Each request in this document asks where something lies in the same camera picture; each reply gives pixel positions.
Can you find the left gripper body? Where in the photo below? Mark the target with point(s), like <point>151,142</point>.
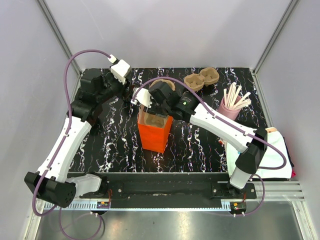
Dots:
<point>114,87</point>

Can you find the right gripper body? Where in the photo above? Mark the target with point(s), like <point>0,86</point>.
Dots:
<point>158,109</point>

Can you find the orange paper bag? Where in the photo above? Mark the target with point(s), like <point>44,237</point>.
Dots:
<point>153,138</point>

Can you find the brown pulp cup carrier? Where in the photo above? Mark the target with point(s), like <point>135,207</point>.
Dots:
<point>156,116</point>

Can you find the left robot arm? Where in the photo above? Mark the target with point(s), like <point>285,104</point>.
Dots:
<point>50,182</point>

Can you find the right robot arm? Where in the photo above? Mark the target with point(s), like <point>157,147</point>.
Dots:
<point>189,107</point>

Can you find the stack of pulp carriers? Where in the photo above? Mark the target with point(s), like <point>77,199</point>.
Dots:
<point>207,76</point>

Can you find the pink straw holder cup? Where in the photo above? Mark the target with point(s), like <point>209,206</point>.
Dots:
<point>229,113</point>

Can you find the white folded cloth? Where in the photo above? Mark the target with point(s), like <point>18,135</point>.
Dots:
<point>271,157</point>

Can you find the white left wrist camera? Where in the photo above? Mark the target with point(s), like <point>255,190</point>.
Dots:
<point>119,68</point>

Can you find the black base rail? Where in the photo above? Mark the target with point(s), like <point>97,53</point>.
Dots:
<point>169,191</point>

